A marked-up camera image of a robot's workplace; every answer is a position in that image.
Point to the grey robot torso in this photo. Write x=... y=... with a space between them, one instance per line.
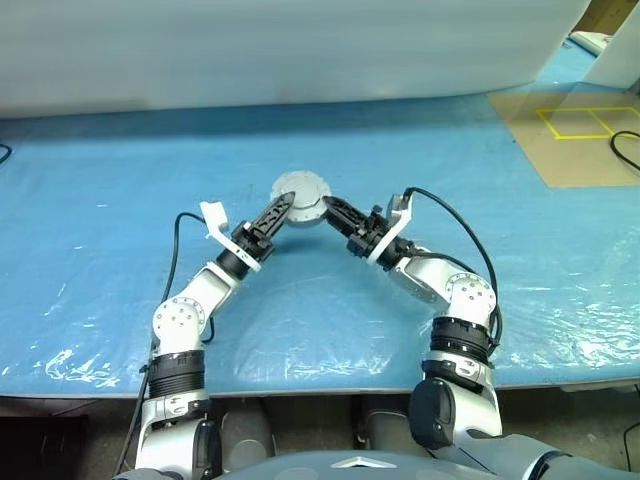
x=310 y=466

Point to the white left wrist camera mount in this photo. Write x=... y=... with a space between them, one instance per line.
x=216 y=215

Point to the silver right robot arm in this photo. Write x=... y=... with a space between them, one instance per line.
x=465 y=300

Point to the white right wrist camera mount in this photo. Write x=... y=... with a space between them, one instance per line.
x=400 y=207

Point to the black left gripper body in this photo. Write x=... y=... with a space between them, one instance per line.
x=252 y=242

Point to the grey ribbed motor cover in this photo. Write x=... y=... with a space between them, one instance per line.
x=307 y=187

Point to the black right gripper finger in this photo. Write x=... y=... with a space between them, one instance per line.
x=345 y=215

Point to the white upright panel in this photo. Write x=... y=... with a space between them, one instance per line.
x=617 y=45

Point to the grey metal post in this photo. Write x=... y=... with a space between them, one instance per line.
x=636 y=85

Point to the dark rounded grey shape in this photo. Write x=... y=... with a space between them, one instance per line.
x=247 y=435
x=385 y=425

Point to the yellow tape squares marking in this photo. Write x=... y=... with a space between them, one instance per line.
x=550 y=125

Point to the white flat box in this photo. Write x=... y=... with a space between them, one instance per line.
x=592 y=40

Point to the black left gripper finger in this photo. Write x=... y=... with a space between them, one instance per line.
x=275 y=215

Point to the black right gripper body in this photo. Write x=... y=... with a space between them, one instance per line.
x=370 y=235

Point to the brown cardboard sheet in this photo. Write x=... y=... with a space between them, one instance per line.
x=570 y=160

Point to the large white foam board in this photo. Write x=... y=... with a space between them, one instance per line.
x=250 y=50

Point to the black box under table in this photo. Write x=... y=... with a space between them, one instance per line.
x=40 y=447

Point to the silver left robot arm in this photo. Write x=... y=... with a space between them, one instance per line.
x=180 y=320

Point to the blue table mat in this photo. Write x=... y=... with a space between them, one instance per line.
x=100 y=190

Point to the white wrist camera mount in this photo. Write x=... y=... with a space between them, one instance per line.
x=400 y=207
x=216 y=215

